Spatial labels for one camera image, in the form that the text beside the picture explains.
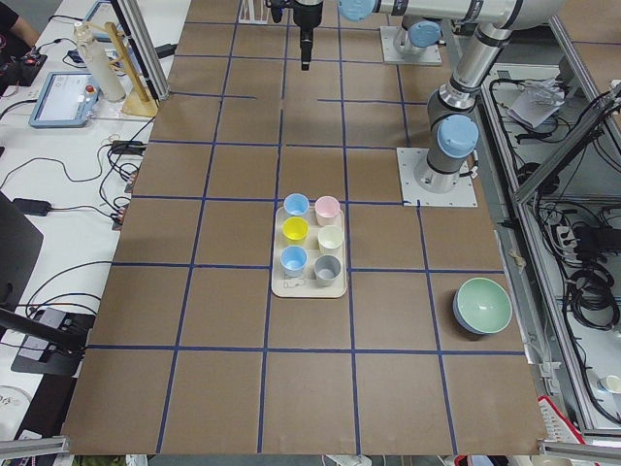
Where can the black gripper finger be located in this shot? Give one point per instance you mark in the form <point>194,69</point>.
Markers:
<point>306,45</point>

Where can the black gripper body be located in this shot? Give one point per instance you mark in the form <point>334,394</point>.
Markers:
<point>307,16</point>

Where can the cream white cup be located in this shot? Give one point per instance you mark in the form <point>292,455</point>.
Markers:
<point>330,239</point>

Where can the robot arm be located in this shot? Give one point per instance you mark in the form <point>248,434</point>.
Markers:
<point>454,134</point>
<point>421,32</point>

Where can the light blue cup far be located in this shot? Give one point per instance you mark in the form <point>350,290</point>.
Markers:
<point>296,204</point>

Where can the light blue cup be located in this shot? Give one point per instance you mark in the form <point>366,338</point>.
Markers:
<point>296,204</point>
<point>293,260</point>

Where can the pink cup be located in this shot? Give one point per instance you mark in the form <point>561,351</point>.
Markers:
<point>327,210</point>

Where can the yellow cup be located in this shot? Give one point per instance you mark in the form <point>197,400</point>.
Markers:
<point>295,230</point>

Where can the light blue cup near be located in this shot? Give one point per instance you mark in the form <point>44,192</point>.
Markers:
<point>293,260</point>

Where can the grey cup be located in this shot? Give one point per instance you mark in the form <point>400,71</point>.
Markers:
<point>326,269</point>

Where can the wooden mug tree stand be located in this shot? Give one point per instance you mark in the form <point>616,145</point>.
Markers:
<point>138,102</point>

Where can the beige plastic tray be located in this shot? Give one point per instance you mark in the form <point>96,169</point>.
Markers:
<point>306,285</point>

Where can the blue teach pendant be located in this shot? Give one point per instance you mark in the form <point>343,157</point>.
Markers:
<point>66,100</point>

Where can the green and blue bowl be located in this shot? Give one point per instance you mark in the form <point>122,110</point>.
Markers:
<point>482,306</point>

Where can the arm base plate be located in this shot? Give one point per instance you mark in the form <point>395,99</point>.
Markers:
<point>397,49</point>
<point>421,186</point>

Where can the aluminium frame post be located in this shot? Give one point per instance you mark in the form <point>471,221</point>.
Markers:
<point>133,25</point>

